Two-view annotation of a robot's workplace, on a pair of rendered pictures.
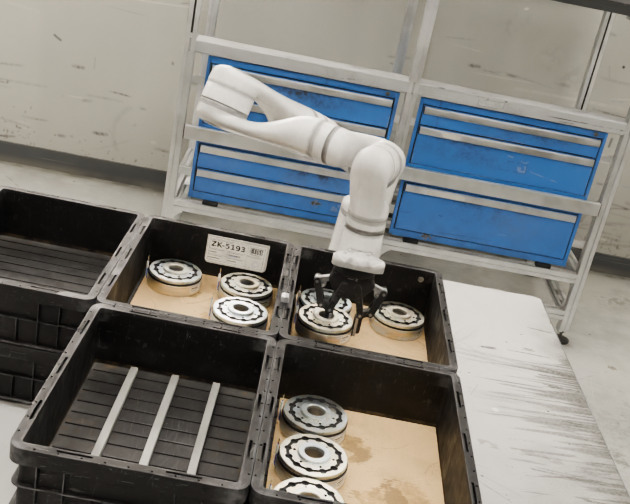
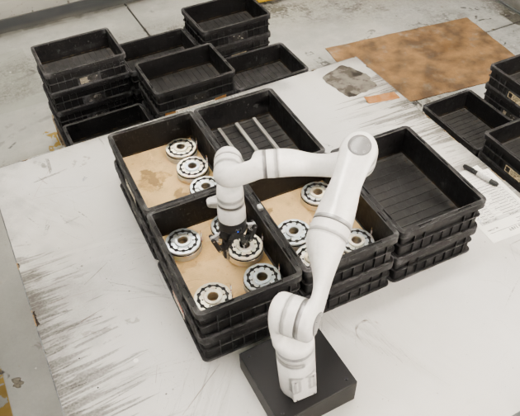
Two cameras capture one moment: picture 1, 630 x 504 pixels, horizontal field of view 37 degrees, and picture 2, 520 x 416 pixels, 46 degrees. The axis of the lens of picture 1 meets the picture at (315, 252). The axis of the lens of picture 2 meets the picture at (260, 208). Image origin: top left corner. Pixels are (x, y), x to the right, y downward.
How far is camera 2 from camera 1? 270 cm
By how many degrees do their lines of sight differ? 109
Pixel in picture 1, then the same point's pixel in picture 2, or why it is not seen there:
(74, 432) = (285, 142)
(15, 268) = (426, 204)
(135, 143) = not seen: outside the picture
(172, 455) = (245, 152)
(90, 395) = not seen: hidden behind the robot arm
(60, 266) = (415, 220)
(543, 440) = (97, 349)
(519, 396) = (121, 390)
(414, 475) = (151, 196)
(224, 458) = not seen: hidden behind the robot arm
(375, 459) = (171, 195)
